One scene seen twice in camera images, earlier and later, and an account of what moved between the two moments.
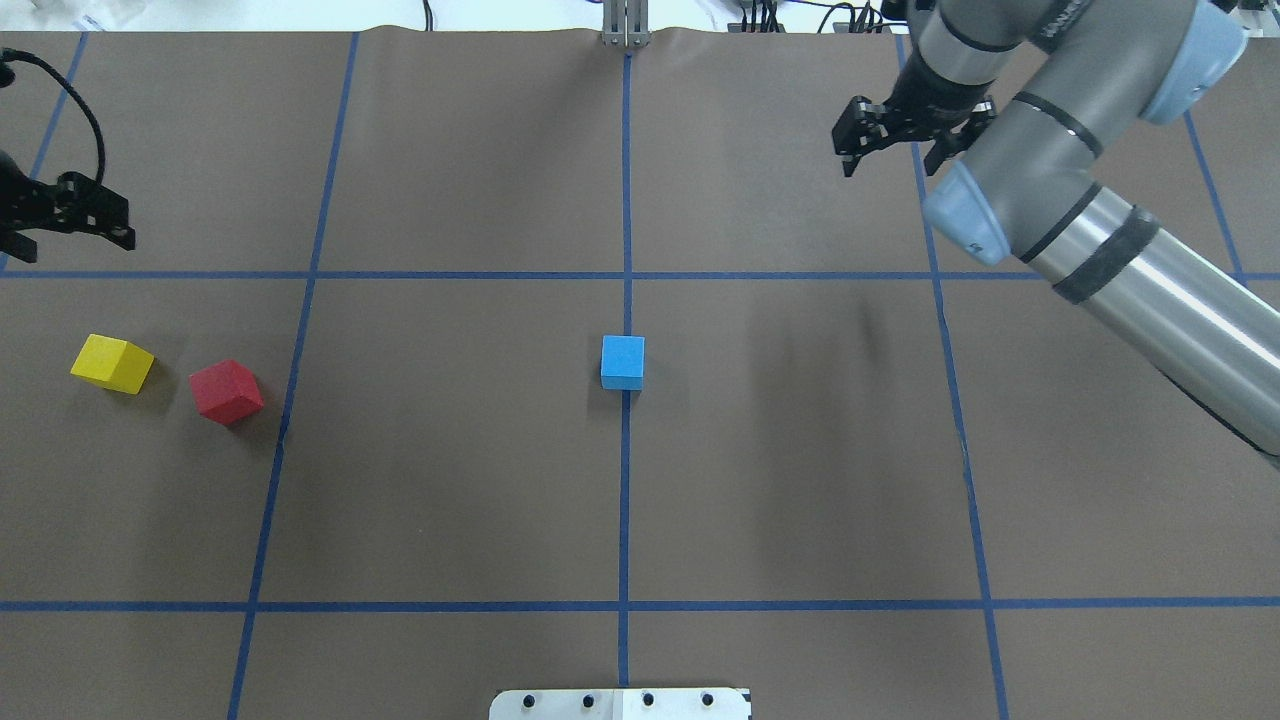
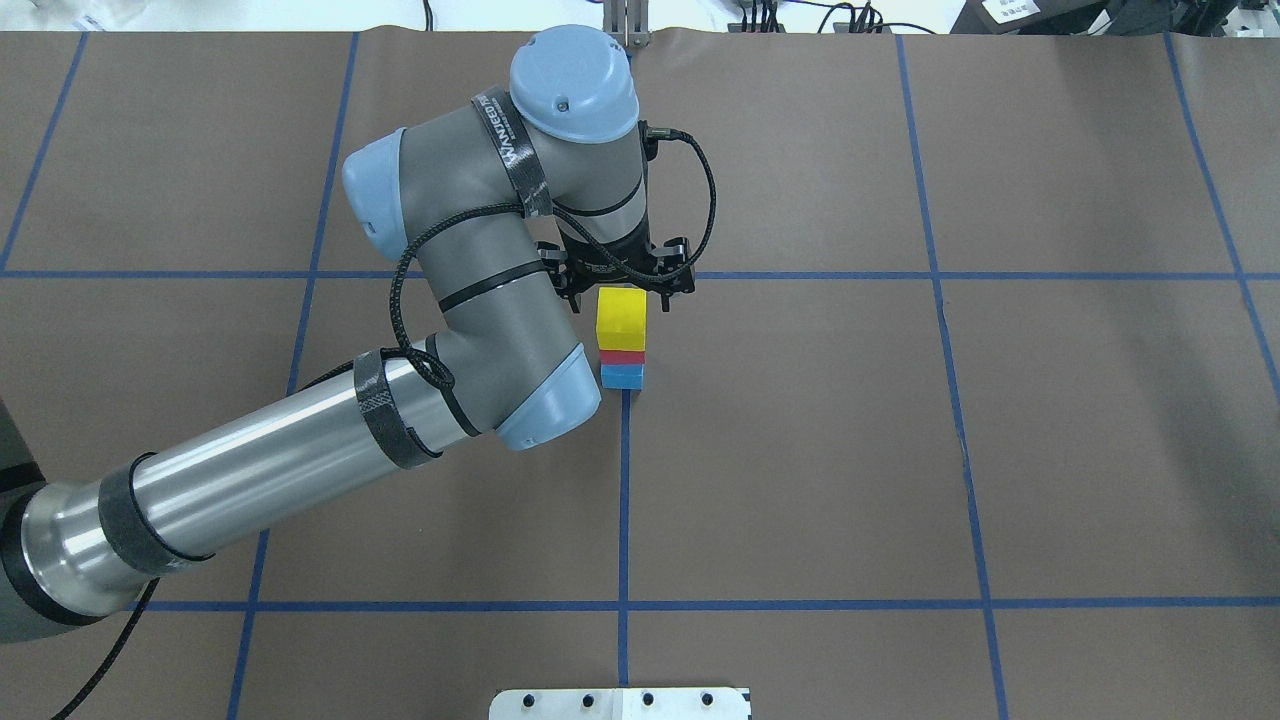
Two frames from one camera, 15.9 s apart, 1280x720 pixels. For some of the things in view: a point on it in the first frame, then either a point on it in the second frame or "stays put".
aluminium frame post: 625,23 stays put
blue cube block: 622,362 stays put
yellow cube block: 115,363 to 621,319
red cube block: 226,392 to 623,357
